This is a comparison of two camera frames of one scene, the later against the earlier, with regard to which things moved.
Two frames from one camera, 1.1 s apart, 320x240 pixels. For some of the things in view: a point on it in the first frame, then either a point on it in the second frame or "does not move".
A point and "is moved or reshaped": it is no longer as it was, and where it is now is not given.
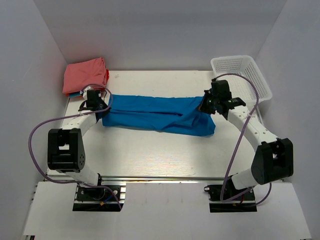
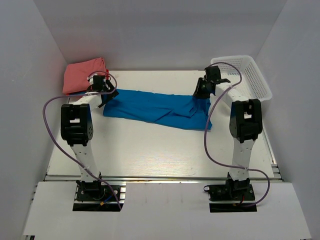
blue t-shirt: [176, 115] is moved or reshaped
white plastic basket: [246, 81] does not move
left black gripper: [105, 112] -> [112, 92]
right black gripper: [203, 107] -> [198, 92]
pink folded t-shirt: [78, 75] does not move
